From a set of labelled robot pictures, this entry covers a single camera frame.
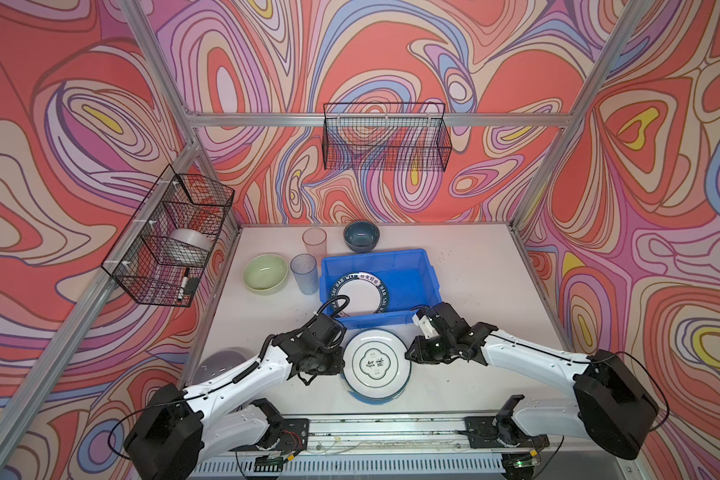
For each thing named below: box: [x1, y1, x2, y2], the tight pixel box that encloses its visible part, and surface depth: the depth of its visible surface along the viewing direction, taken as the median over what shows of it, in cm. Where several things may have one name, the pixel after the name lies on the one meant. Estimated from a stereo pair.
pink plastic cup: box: [302, 227, 327, 266], surface depth 101 cm
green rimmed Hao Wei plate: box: [330, 272, 388, 317], surface depth 101 cm
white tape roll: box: [160, 229, 211, 265], surface depth 73 cm
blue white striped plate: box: [341, 376, 410, 406], surface depth 80 cm
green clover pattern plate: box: [343, 328, 412, 399], surface depth 84 cm
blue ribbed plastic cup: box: [290, 253, 319, 295], surface depth 98 cm
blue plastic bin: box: [319, 249, 442, 329], surface depth 101 cm
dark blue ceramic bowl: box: [343, 220, 380, 253], surface depth 113 cm
